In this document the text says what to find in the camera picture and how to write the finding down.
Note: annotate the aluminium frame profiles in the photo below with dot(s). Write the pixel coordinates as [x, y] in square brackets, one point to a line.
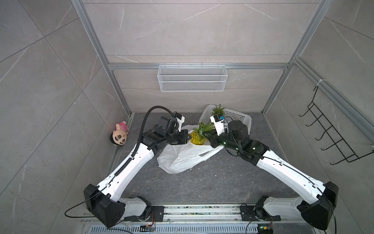
[351, 112]

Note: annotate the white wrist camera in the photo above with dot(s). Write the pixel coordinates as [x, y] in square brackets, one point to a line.
[219, 122]
[180, 120]

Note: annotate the white plastic perforated basket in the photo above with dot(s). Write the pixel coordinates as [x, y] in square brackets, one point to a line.
[229, 115]

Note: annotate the white plastic bag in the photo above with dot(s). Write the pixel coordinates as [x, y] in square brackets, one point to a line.
[178, 158]

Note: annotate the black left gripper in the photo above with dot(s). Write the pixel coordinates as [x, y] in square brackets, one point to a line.
[184, 140]

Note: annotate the black wire hook rack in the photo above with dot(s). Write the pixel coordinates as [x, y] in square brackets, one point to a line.
[338, 142]

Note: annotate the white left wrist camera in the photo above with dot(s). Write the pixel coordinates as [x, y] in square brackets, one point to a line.
[180, 120]

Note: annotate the pink plush doll toy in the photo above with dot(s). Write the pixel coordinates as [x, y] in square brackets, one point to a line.
[120, 134]

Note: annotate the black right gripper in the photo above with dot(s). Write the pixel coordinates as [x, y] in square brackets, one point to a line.
[213, 141]

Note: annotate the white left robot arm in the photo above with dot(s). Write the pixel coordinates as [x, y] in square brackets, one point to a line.
[105, 200]

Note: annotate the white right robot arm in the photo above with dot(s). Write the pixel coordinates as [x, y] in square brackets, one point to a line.
[316, 201]

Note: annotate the white wire wall shelf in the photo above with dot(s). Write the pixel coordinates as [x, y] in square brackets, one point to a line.
[192, 78]

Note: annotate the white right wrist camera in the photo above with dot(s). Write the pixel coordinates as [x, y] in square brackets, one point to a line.
[219, 122]

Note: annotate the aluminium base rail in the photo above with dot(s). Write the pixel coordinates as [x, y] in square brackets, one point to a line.
[204, 219]

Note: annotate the yellow pineapple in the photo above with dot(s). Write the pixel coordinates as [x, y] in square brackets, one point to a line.
[198, 134]

